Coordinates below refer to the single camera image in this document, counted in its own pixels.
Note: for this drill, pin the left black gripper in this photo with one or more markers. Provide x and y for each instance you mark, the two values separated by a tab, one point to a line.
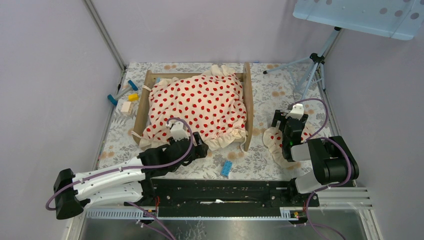
201	151

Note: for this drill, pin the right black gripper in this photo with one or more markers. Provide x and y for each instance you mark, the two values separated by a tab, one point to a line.
280	116

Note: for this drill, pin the large strawberry print cushion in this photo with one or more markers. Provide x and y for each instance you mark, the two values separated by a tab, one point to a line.
198	106

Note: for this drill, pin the wooden pet bed frame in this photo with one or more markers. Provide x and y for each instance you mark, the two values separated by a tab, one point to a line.
142	109

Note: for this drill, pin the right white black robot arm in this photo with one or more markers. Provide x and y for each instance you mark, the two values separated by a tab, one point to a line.
332	162

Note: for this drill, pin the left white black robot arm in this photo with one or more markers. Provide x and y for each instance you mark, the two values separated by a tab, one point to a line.
129	181

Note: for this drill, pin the small strawberry print pillow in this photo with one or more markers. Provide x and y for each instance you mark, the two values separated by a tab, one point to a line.
272	139

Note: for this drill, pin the floral table mat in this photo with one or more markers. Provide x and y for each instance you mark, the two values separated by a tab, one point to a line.
270	92

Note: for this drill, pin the blue toy brick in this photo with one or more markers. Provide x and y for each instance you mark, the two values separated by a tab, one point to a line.
226	168

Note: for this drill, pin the beige wooden toy block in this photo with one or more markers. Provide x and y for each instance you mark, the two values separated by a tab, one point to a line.
126	108

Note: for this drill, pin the yellow toy block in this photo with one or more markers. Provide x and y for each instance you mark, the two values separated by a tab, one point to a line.
133	97

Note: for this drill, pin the grey tripod stand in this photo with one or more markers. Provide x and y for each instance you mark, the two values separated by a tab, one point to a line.
315	72

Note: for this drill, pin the light blue perforated tray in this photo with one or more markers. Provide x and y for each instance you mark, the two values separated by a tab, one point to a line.
396	19

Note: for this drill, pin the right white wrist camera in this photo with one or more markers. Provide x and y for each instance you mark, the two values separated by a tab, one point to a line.
296	112

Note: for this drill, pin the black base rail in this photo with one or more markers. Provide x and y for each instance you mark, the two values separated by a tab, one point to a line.
193	198

